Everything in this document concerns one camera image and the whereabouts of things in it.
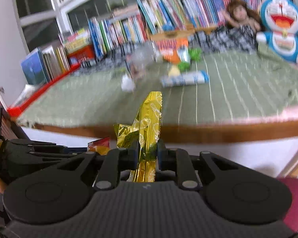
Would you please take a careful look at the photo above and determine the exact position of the white crumpled tissue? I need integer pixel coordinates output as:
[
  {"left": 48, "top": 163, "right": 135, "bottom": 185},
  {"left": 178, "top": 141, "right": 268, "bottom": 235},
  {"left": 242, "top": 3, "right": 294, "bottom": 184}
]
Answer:
[{"left": 121, "top": 74, "right": 136, "bottom": 92}]

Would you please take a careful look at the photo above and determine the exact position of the row of books left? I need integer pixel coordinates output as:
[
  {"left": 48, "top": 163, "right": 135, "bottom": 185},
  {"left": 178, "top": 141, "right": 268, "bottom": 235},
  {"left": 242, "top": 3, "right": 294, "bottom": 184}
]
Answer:
[{"left": 88, "top": 12, "right": 148, "bottom": 60}]

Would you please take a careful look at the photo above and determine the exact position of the green grid bed sheet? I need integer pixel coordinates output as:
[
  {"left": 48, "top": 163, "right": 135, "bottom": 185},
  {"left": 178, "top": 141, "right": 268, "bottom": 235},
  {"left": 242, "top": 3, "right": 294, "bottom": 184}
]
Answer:
[{"left": 17, "top": 45, "right": 298, "bottom": 128}]

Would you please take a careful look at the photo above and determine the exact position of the red plastic basket left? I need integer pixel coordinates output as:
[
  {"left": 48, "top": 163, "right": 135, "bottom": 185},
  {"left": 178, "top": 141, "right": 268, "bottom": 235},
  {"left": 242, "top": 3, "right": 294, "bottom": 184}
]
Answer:
[{"left": 67, "top": 45, "right": 95, "bottom": 66}]

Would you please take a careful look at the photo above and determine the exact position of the stack of books on basket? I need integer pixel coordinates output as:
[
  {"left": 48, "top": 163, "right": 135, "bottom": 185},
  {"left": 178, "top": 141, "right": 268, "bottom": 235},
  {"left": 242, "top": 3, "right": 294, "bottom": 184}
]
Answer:
[{"left": 62, "top": 28, "right": 91, "bottom": 54}]

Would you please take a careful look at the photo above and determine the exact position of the blue Doraemon plush toy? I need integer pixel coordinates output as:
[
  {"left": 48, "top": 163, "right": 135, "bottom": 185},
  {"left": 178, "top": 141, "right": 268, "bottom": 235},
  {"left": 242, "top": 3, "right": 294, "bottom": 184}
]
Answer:
[{"left": 256, "top": 0, "right": 298, "bottom": 64}]

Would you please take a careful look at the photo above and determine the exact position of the yellow chip piece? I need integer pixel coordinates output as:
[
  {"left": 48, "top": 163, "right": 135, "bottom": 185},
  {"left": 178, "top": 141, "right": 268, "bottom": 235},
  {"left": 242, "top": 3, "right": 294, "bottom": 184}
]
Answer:
[{"left": 168, "top": 65, "right": 181, "bottom": 77}]

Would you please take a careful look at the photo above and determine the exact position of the wooden bed frame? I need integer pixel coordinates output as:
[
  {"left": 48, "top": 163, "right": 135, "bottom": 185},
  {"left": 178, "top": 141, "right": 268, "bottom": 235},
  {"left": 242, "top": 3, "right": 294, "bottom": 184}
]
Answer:
[{"left": 34, "top": 120, "right": 298, "bottom": 144}]

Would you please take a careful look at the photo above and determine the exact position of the black white plaid blanket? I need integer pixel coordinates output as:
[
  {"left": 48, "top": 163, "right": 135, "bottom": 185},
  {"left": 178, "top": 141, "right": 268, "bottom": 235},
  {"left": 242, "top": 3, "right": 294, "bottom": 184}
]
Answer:
[{"left": 72, "top": 26, "right": 257, "bottom": 77}]

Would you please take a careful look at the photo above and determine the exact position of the clear plastic bag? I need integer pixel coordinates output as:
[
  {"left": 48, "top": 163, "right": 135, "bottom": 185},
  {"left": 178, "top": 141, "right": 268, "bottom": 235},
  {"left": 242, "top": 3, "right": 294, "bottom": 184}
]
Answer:
[{"left": 125, "top": 41, "right": 156, "bottom": 80}]

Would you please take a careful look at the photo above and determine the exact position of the green snack wrapper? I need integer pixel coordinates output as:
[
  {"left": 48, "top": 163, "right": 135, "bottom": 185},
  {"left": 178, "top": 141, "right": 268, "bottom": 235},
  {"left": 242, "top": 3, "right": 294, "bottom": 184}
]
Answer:
[{"left": 177, "top": 46, "right": 202, "bottom": 72}]

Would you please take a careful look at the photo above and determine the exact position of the orange potato sticks bag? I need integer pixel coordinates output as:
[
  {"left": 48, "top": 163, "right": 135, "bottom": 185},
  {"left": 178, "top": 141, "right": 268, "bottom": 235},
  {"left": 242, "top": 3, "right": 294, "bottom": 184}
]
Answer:
[{"left": 155, "top": 38, "right": 188, "bottom": 64}]

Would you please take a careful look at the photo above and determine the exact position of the brown haired doll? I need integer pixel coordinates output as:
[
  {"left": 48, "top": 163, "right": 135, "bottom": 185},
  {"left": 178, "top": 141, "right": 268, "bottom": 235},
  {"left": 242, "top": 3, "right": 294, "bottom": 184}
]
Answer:
[{"left": 222, "top": 0, "right": 262, "bottom": 45}]

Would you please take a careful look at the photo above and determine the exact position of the row of books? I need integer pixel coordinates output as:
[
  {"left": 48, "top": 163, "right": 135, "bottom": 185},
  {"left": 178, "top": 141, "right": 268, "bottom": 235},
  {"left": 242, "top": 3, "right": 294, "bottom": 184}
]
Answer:
[
  {"left": 136, "top": 0, "right": 261, "bottom": 35},
  {"left": 88, "top": 12, "right": 148, "bottom": 60}
]

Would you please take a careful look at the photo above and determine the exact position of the white sanitary wipes tube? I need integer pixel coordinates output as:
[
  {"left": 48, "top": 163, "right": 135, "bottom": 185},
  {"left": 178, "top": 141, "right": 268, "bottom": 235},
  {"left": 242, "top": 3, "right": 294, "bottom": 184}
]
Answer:
[{"left": 160, "top": 70, "right": 209, "bottom": 88}]

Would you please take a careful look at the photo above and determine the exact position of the wooden desk organizer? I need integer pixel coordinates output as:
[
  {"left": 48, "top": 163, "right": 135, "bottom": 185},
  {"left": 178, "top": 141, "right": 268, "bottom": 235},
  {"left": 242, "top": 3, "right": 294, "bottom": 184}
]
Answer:
[{"left": 147, "top": 25, "right": 217, "bottom": 41}]

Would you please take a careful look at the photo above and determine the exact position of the gold foil snack wrapper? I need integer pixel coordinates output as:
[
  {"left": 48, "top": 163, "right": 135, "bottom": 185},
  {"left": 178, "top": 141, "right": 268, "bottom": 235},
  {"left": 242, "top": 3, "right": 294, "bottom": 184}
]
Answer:
[{"left": 114, "top": 91, "right": 162, "bottom": 183}]

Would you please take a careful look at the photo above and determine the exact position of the row of books right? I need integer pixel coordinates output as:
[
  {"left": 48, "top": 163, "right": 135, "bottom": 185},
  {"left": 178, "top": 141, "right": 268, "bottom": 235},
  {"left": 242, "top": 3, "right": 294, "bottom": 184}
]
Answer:
[{"left": 136, "top": 0, "right": 261, "bottom": 35}]

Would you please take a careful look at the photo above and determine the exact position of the red tray edge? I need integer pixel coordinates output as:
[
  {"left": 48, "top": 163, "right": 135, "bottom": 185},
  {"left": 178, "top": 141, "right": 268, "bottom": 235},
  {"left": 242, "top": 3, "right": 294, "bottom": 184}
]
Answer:
[{"left": 7, "top": 63, "right": 80, "bottom": 118}]

